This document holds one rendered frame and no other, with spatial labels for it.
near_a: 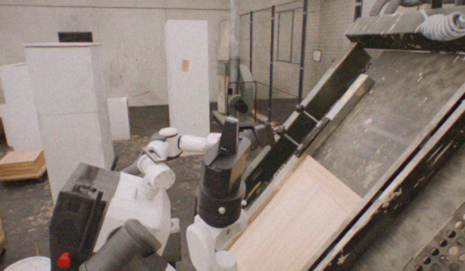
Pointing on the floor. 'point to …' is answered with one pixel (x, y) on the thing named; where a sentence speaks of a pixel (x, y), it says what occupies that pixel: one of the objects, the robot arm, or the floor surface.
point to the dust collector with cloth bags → (245, 102)
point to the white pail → (31, 263)
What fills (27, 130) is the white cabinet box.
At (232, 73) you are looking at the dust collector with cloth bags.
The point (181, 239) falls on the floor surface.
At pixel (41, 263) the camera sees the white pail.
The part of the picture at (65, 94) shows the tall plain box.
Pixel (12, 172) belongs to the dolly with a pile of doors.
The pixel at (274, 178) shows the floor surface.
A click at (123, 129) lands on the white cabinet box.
